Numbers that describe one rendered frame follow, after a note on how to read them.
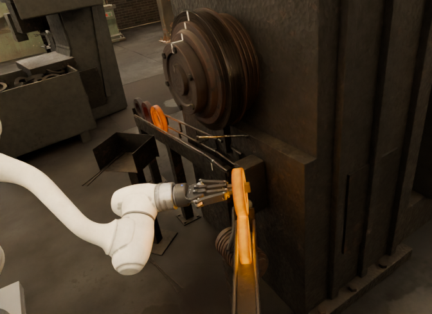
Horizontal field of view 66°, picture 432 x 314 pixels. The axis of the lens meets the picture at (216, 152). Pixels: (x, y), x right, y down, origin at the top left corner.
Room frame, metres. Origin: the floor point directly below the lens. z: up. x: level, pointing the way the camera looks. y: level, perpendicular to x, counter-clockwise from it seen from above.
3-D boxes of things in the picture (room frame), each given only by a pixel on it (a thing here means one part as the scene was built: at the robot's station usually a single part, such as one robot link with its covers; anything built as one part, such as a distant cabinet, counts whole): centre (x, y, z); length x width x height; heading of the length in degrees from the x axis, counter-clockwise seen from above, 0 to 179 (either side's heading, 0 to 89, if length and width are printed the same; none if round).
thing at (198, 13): (1.32, 0.00, 1.11); 0.47 x 0.06 x 0.47; 27
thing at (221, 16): (1.36, -0.08, 1.12); 0.47 x 0.10 x 0.47; 27
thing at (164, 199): (0.88, 0.17, 0.86); 0.09 x 0.06 x 0.09; 172
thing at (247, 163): (1.12, -0.12, 0.68); 0.11 x 0.08 x 0.24; 117
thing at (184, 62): (1.27, 0.08, 1.11); 0.28 x 0.06 x 0.28; 27
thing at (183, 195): (0.87, 0.10, 0.86); 0.09 x 0.08 x 0.07; 82
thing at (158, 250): (1.63, 0.48, 0.36); 0.26 x 0.20 x 0.72; 62
